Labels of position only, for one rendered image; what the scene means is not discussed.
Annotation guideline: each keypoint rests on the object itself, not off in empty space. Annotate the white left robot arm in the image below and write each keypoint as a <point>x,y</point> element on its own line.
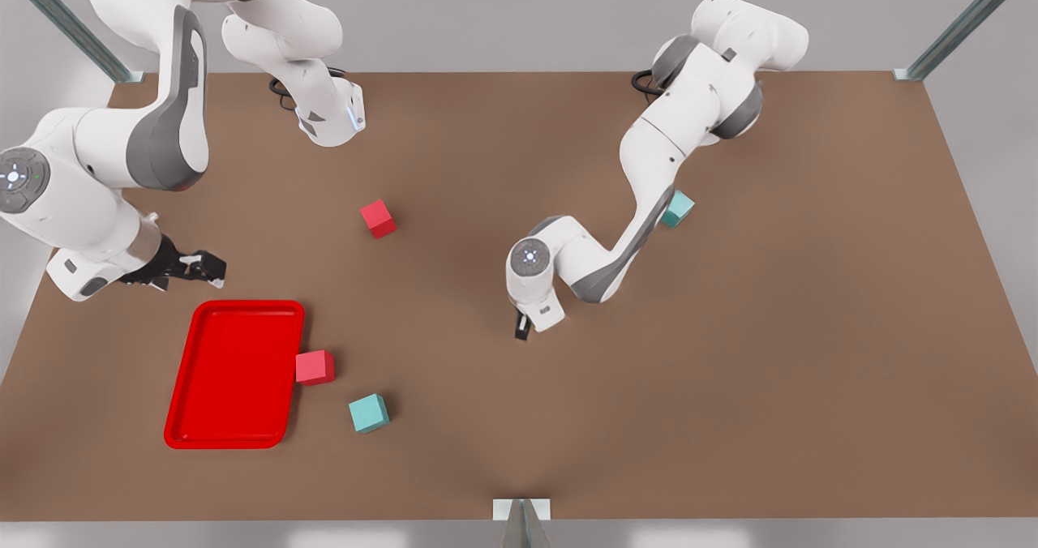
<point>673,147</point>

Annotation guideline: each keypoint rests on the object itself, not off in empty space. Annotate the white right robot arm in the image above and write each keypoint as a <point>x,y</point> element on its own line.
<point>162,139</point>

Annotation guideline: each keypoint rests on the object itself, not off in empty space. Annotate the red plastic tray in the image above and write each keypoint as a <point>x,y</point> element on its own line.
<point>235,374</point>

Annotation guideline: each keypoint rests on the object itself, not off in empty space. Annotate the red cube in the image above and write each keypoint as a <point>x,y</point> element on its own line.
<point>378,218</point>
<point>315,367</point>

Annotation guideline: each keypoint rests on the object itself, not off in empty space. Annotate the teal cube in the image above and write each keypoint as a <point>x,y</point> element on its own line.
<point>369,413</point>
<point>678,207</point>

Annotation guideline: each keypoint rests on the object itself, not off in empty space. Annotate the silver frame post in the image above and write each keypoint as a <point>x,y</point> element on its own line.
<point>73,25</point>
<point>961,25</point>
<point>523,524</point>

